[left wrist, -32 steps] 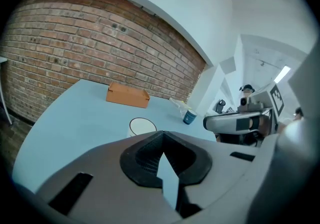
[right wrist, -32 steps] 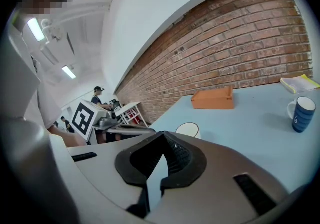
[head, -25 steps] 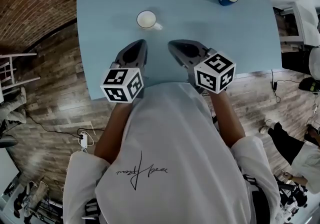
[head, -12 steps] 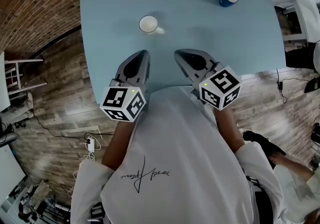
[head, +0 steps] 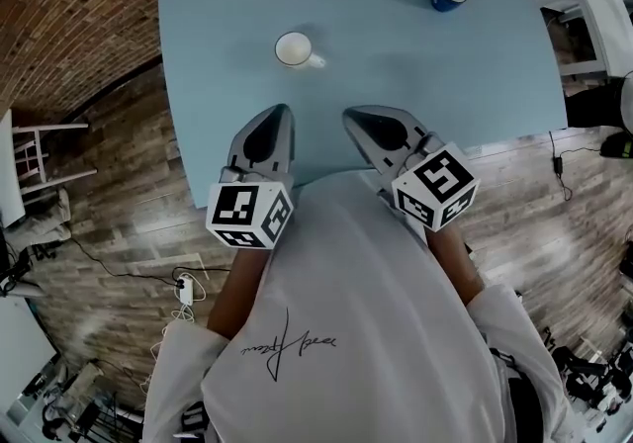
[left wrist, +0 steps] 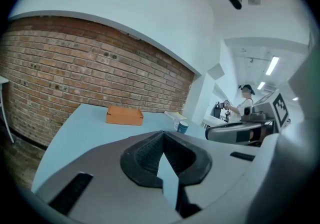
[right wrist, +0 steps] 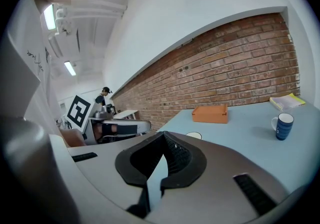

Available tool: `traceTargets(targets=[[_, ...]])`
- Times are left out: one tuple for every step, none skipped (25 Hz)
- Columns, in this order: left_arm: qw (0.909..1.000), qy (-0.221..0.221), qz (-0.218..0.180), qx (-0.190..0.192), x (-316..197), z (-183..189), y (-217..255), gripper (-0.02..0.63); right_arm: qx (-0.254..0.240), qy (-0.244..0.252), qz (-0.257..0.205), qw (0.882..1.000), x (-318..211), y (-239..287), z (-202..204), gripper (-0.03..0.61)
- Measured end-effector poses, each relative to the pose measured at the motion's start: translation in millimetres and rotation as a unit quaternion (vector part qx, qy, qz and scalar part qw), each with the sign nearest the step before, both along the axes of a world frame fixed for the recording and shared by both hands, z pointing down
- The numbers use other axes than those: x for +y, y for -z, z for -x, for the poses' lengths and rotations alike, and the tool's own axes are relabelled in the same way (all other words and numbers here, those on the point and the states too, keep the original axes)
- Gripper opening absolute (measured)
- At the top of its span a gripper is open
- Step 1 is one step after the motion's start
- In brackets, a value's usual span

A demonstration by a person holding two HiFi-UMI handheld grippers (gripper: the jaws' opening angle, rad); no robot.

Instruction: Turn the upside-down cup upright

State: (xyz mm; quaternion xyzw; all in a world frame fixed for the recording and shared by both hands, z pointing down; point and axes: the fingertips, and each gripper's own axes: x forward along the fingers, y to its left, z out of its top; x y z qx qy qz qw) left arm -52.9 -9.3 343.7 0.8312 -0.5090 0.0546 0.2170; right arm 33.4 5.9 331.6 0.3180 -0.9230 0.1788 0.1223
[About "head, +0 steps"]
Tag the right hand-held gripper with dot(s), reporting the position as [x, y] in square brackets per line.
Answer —
[440, 179]

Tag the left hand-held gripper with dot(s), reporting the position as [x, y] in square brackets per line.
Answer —
[237, 203]

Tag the white mug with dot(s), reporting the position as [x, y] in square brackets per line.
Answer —
[293, 49]

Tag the person's right forearm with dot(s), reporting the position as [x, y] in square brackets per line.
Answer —
[455, 263]

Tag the person's left forearm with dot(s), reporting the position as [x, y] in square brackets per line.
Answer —
[237, 292]

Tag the white power strip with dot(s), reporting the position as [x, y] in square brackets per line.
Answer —
[186, 292]

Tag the light blue table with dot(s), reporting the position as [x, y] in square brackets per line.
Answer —
[445, 70]

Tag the black power adapter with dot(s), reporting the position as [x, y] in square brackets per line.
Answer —
[559, 165]

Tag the person's white shirt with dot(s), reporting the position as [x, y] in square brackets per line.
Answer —
[356, 292]

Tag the black and yellow bag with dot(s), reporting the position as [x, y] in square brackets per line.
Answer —
[618, 147]

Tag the small white table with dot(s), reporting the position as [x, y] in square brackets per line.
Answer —
[49, 126]

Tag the white desk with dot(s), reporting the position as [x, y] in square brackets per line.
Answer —
[608, 26]

